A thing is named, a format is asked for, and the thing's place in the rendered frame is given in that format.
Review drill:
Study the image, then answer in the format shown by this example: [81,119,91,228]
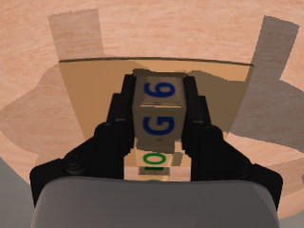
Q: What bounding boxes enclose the tan letter block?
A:
[132,76,186,140]
[135,138,175,167]
[138,166,170,181]

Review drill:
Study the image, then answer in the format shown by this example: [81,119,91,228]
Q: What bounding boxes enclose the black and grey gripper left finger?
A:
[29,74,137,208]

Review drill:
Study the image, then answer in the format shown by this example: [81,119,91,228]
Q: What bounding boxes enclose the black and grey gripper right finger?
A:
[181,76,283,212]

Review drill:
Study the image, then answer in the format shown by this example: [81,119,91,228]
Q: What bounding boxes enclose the tan mat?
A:
[58,57,255,141]

